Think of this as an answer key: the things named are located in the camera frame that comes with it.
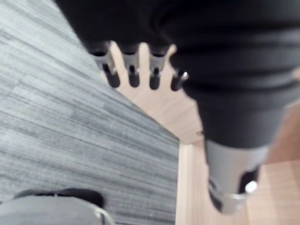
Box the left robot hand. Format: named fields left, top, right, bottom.
left=53, top=0, right=300, bottom=215

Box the dark robot foot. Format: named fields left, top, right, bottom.
left=13, top=187, right=105, bottom=209

